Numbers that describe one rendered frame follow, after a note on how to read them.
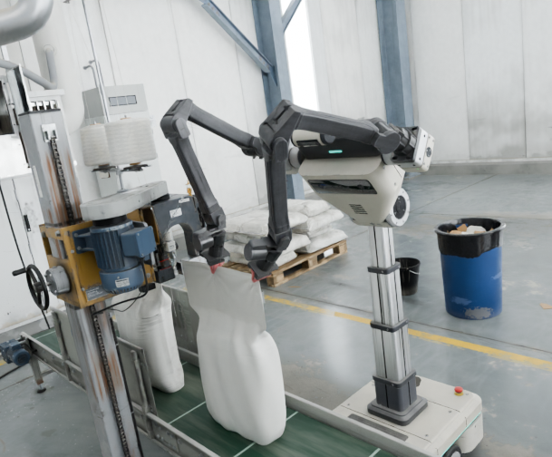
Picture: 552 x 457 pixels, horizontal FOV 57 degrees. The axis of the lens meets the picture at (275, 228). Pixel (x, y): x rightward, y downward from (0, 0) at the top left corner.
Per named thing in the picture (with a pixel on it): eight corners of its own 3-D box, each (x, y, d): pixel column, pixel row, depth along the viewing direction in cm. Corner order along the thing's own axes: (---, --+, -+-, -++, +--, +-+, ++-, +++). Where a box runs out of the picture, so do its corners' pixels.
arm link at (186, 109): (182, 90, 170) (167, 92, 177) (170, 128, 169) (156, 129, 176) (274, 140, 200) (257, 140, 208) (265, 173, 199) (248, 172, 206)
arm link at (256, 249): (292, 238, 164) (281, 222, 170) (261, 239, 158) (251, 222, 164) (280, 266, 170) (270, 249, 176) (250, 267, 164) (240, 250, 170)
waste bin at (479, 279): (520, 302, 380) (517, 218, 365) (490, 328, 346) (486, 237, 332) (459, 292, 415) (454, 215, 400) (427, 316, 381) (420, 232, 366)
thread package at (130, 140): (166, 160, 188) (157, 112, 184) (125, 168, 177) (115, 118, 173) (143, 161, 200) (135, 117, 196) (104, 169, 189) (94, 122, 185)
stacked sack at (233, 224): (283, 221, 546) (281, 209, 543) (235, 238, 504) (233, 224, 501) (258, 218, 578) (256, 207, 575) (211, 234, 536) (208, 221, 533)
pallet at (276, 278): (347, 251, 571) (346, 239, 568) (274, 287, 489) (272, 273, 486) (293, 246, 628) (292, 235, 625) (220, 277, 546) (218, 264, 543)
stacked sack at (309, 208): (334, 210, 561) (332, 198, 558) (307, 220, 533) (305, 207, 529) (290, 209, 610) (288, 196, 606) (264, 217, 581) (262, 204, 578)
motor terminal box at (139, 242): (159, 256, 184) (153, 225, 182) (143, 264, 175) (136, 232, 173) (140, 256, 187) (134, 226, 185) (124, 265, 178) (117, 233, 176)
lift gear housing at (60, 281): (72, 294, 191) (65, 266, 188) (58, 298, 187) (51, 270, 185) (62, 289, 199) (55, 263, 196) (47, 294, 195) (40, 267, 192)
